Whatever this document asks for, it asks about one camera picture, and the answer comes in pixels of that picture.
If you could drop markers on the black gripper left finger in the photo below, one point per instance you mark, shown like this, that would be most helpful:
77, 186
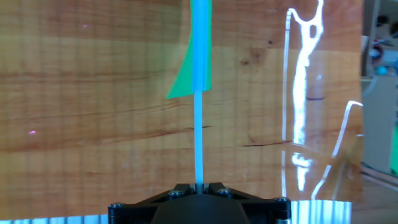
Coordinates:
168, 194

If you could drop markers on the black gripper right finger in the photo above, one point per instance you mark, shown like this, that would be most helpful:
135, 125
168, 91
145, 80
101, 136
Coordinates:
230, 193

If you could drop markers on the green plastic sheet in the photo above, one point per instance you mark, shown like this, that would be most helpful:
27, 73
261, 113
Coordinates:
199, 62

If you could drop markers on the glossy wood-grain mat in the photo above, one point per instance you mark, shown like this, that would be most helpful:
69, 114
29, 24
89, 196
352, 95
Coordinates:
93, 109

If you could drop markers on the green cloth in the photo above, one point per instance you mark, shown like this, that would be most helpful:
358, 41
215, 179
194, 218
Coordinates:
395, 149

